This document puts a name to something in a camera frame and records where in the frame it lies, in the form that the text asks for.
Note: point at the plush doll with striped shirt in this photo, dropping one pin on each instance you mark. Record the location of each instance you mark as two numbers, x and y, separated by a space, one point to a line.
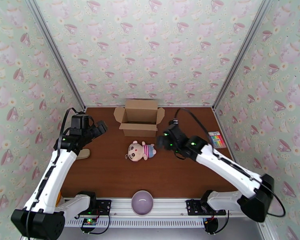
140 149

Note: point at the brown cardboard express box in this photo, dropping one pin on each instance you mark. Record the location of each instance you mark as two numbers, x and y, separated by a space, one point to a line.
140 130

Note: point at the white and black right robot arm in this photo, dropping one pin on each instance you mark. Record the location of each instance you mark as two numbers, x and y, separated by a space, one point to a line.
227 169

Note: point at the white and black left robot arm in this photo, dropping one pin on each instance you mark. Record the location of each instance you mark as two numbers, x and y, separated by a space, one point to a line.
52 178

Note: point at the tan tape roll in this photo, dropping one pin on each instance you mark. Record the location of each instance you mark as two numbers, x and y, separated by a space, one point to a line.
85 154

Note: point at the pack of coloured markers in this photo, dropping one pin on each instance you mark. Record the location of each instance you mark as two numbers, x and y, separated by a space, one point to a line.
216 140

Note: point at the white jar with orange lid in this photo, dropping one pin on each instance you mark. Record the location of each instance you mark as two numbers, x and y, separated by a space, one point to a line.
57 196

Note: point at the purple bowl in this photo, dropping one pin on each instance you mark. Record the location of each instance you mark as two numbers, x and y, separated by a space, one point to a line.
142 203

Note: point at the small green circuit board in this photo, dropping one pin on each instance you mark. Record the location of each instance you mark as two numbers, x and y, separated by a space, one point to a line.
88 221

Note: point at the aluminium back bottom rail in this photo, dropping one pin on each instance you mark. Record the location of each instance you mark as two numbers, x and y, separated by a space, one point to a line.
102 106

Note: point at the aluminium front frame rail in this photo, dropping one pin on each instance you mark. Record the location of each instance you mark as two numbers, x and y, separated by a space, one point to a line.
170 206

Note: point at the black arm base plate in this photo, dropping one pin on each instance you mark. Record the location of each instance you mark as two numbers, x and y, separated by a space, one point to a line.
105 206
192 208

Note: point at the aluminium corner post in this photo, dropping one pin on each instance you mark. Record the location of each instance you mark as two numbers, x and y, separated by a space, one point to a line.
242 50
56 50

